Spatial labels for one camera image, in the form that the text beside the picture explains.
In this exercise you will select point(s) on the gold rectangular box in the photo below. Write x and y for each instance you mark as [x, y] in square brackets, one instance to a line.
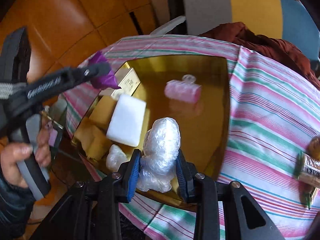
[128, 82]

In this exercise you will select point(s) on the green gold snack packet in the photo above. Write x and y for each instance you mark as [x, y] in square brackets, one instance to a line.
[310, 170]

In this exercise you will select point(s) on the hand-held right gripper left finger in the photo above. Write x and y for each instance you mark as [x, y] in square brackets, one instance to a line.
[132, 177]

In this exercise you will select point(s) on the pink green striped blanket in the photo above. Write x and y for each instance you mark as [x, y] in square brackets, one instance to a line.
[262, 105]

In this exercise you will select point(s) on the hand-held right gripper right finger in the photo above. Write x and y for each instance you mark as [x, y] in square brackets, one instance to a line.
[181, 180]

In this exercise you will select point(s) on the purple snack packet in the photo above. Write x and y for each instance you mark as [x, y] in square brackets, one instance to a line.
[105, 81]

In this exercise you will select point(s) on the white sponge block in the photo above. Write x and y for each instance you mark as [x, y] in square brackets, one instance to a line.
[127, 120]

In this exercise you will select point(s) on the small plastic-wrapped bundle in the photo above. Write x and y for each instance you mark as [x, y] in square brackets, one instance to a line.
[115, 157]

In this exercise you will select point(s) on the gold metal tin box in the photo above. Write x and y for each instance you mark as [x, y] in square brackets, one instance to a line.
[205, 120]

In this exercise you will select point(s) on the grey yellow blue sofa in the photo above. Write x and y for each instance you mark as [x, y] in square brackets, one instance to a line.
[252, 2]

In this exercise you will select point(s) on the wooden wardrobe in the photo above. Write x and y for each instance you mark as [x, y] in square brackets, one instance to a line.
[62, 12]

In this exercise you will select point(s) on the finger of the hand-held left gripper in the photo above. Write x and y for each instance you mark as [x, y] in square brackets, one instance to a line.
[95, 71]

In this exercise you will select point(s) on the person's left hand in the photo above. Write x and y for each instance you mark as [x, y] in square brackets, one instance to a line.
[12, 160]

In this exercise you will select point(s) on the dark red garment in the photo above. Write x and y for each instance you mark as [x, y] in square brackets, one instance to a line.
[275, 47]

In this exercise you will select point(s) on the large plastic-wrapped bundle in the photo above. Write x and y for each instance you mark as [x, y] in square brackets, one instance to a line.
[160, 150]

